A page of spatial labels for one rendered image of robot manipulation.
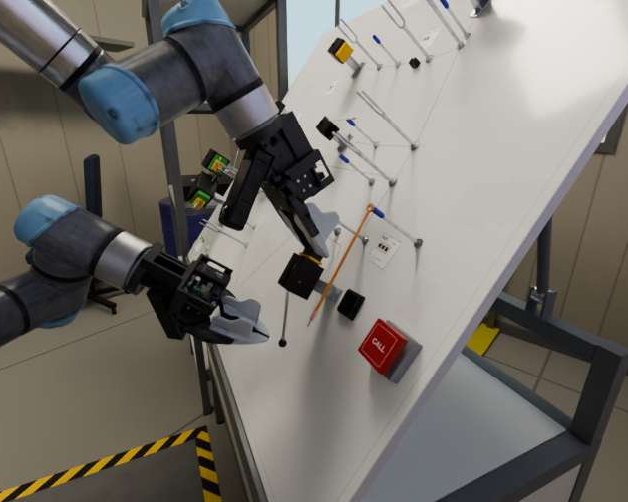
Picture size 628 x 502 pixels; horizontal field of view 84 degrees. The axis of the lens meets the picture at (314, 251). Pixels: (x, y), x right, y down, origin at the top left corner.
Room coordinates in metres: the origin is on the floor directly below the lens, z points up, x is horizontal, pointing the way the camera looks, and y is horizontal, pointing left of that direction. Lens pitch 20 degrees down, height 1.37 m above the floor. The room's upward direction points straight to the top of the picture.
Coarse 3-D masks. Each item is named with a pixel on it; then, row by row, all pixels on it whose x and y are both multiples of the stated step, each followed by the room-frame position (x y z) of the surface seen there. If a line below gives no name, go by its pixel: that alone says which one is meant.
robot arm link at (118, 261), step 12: (120, 240) 0.44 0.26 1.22; (132, 240) 0.45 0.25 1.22; (144, 240) 0.48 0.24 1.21; (108, 252) 0.43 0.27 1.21; (120, 252) 0.43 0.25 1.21; (132, 252) 0.44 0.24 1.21; (144, 252) 0.45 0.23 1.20; (108, 264) 0.42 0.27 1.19; (120, 264) 0.43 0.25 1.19; (132, 264) 0.43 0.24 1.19; (96, 276) 0.43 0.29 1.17; (108, 276) 0.42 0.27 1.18; (120, 276) 0.42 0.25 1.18; (120, 288) 0.43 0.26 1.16
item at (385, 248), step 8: (384, 232) 0.54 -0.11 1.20; (384, 240) 0.52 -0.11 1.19; (392, 240) 0.51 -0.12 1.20; (376, 248) 0.52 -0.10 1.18; (384, 248) 0.51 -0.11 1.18; (392, 248) 0.50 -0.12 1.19; (368, 256) 0.53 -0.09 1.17; (376, 256) 0.51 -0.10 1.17; (384, 256) 0.50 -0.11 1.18; (392, 256) 0.49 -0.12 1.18; (376, 264) 0.50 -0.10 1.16; (384, 264) 0.49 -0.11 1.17
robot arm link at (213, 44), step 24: (192, 0) 0.45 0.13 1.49; (216, 0) 0.47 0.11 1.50; (168, 24) 0.45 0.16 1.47; (192, 24) 0.44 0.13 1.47; (216, 24) 0.46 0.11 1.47; (192, 48) 0.43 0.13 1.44; (216, 48) 0.45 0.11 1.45; (240, 48) 0.47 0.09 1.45; (216, 72) 0.45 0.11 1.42; (240, 72) 0.46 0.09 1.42; (216, 96) 0.46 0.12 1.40; (240, 96) 0.46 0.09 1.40
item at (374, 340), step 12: (384, 324) 0.37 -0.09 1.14; (372, 336) 0.37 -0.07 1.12; (384, 336) 0.36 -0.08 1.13; (396, 336) 0.35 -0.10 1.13; (360, 348) 0.37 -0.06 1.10; (372, 348) 0.36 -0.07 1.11; (384, 348) 0.35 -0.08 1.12; (396, 348) 0.34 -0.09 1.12; (372, 360) 0.35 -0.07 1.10; (384, 360) 0.34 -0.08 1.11; (384, 372) 0.33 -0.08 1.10
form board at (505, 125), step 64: (448, 0) 0.88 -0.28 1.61; (512, 0) 0.68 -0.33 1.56; (576, 0) 0.56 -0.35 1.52; (320, 64) 1.36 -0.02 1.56; (384, 64) 0.94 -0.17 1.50; (448, 64) 0.71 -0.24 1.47; (512, 64) 0.57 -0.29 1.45; (576, 64) 0.48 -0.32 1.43; (384, 128) 0.74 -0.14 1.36; (448, 128) 0.59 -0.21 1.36; (512, 128) 0.49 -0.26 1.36; (576, 128) 0.41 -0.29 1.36; (320, 192) 0.78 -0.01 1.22; (384, 192) 0.60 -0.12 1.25; (448, 192) 0.49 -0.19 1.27; (512, 192) 0.41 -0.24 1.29; (192, 256) 1.26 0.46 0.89; (256, 256) 0.84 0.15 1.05; (448, 256) 0.42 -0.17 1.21; (512, 256) 0.36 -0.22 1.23; (320, 320) 0.51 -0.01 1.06; (384, 320) 0.42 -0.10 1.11; (448, 320) 0.35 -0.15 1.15; (256, 384) 0.52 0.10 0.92; (320, 384) 0.42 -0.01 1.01; (384, 384) 0.35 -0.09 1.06; (256, 448) 0.42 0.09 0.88; (320, 448) 0.35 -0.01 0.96; (384, 448) 0.29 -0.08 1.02
